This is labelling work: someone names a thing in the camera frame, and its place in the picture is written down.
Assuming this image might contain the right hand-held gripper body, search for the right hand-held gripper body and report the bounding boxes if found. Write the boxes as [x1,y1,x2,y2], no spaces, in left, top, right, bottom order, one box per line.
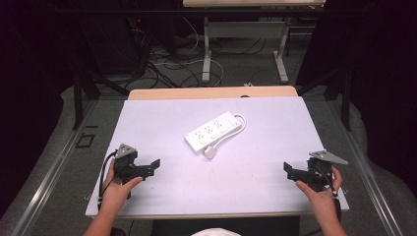
[306,149,349,193]

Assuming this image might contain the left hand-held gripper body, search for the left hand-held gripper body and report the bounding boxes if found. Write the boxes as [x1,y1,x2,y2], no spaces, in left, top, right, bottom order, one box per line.
[112,143,148,186]

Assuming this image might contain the person's right hand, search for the person's right hand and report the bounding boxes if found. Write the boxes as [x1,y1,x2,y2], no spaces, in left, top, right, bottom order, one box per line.
[295,165,344,214]

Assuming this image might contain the person's left hand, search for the person's left hand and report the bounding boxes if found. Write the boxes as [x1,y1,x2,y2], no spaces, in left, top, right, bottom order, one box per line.
[98,159,145,214]

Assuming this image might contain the white plug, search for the white plug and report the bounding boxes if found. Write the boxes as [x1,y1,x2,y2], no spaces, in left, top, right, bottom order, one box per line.
[203,146,218,161]

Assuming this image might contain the white table mat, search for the white table mat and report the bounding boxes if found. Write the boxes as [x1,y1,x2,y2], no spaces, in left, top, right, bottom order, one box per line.
[85,95,350,219]

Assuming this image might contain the white power strip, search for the white power strip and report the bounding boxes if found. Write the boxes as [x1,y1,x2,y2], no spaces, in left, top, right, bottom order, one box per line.
[183,111,243,153]

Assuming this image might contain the black metal stand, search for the black metal stand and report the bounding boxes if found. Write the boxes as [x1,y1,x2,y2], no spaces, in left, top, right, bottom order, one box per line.
[72,63,131,131]
[295,67,354,133]

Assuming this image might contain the wooden table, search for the wooden table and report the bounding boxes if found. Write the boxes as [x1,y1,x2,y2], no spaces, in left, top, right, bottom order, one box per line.
[127,85,300,101]

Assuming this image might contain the person's white clothing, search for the person's white clothing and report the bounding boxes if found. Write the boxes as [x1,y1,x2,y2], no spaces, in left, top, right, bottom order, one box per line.
[191,227,242,236]

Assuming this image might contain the dark computer cabinet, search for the dark computer cabinet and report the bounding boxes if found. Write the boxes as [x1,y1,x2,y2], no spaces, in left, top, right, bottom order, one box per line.
[78,14,152,77]

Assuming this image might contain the desk with white legs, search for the desk with white legs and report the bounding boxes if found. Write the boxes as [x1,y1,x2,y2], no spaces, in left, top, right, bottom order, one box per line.
[182,0,327,85]

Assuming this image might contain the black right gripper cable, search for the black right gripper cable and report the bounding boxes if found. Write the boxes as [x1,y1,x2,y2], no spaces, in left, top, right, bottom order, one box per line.
[313,164,339,199]

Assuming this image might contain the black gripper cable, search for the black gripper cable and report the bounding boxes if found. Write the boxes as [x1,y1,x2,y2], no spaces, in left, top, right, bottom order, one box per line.
[97,149,118,211]
[313,164,339,199]

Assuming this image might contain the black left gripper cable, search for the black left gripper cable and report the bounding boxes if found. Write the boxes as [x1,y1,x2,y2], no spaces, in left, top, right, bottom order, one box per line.
[97,149,118,211]

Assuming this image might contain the aluminium floor rail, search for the aluminium floor rail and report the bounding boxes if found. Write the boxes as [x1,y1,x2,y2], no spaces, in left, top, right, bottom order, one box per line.
[9,98,100,236]
[328,100,405,236]

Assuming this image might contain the white power strip cable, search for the white power strip cable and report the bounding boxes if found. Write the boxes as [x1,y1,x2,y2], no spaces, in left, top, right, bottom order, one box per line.
[209,113,248,152]

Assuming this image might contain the black floor cables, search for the black floor cables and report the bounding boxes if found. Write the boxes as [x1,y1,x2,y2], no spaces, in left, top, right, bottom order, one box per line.
[124,35,273,90]

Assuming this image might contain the white floor cable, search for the white floor cable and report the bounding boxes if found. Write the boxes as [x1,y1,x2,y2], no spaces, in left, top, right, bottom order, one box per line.
[152,17,226,89]

